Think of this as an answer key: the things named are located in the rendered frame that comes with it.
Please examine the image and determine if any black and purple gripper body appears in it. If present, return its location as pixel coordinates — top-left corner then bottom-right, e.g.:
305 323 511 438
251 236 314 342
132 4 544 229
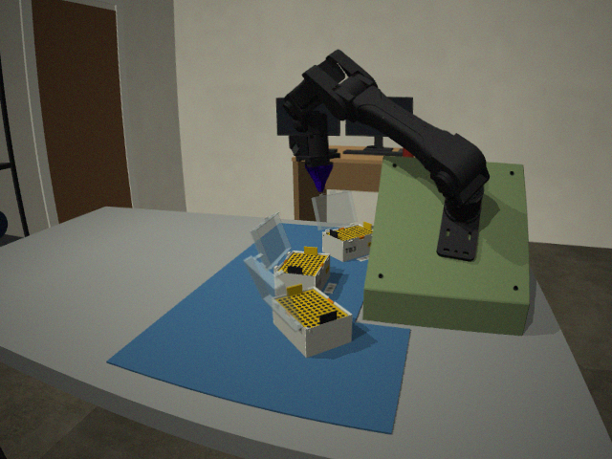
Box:
295 133 340 167

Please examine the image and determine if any yellow pipette tip rack insert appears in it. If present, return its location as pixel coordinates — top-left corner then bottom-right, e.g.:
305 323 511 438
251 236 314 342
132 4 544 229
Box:
280 247 327 276
326 222 373 241
287 284 348 328

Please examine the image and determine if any blue flat mat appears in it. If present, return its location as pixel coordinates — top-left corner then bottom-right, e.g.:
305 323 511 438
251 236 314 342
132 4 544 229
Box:
107 243 410 435

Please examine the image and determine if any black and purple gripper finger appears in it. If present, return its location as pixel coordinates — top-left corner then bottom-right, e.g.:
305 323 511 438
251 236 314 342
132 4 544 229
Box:
305 164 325 192
315 164 333 192

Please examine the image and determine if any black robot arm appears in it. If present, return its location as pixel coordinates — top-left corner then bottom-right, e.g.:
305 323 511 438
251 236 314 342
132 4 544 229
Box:
283 50 490 261

